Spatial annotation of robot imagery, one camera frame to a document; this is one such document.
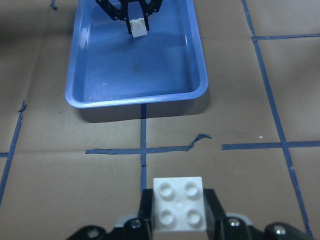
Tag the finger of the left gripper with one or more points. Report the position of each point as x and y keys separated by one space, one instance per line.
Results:
x=128 y=25
x=146 y=21

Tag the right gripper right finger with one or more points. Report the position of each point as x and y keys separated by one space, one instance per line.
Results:
x=214 y=214

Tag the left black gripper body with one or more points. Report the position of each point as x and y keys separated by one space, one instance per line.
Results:
x=118 y=13

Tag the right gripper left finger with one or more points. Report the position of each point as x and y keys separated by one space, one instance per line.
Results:
x=145 y=217

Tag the white block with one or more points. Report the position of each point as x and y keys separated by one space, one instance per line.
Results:
x=178 y=204
x=138 y=27

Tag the blue plastic tray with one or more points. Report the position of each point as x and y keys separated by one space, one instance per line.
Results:
x=109 y=67

